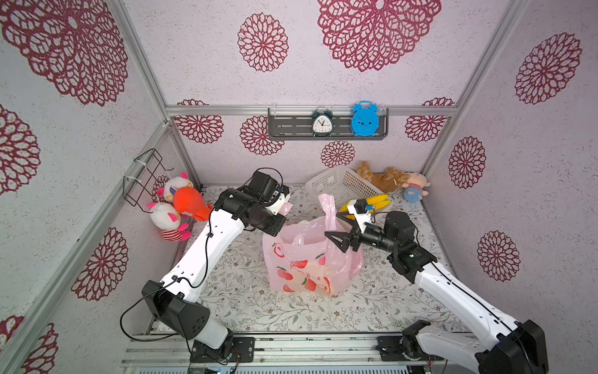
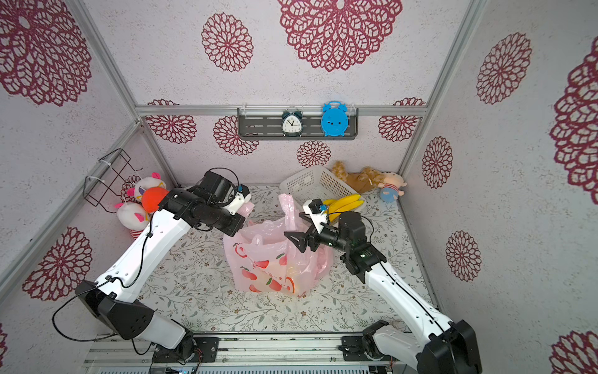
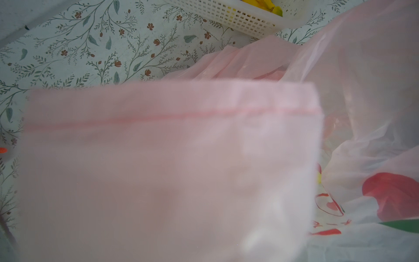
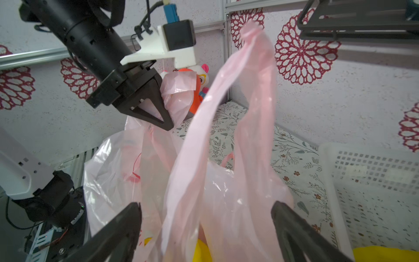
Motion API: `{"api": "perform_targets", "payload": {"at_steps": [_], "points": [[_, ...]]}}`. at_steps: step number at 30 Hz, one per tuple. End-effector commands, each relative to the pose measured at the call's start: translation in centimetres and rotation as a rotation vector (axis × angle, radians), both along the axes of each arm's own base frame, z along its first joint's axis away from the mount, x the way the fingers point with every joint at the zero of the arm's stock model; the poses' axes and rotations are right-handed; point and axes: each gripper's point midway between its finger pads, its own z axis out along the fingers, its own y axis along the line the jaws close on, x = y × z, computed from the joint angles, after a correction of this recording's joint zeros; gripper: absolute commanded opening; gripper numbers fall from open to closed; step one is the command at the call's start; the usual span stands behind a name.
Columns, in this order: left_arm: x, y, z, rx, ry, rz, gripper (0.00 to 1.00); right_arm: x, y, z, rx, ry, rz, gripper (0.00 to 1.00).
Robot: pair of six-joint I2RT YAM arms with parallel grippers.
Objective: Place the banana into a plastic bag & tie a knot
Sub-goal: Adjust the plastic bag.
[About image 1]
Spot orange plush dinosaur toy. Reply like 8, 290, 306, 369
173, 187, 213, 222

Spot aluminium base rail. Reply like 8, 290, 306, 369
119, 333, 469, 373

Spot white pink striped plush toy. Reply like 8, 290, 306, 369
146, 203, 192, 242

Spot white plastic lattice basket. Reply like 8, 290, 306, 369
305, 165, 382, 210

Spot dark green alarm clock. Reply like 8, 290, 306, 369
311, 111, 334, 137

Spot pink plastic bag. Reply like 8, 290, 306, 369
262, 193, 364, 296

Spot blue alarm clock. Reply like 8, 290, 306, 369
350, 101, 379, 137

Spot brown plush teddy bear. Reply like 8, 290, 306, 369
357, 161, 410, 193

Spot white plush toy yellow glasses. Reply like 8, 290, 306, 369
153, 172, 194, 204

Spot grey wall shelf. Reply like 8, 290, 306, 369
267, 108, 389, 140

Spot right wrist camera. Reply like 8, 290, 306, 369
347, 199, 374, 233

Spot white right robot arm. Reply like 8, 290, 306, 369
325, 199, 549, 373

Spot black wire wall rack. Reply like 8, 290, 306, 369
121, 148, 173, 213

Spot small doll blue outfit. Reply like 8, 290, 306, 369
402, 172, 431, 203

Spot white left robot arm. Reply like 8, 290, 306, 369
142, 168, 290, 360

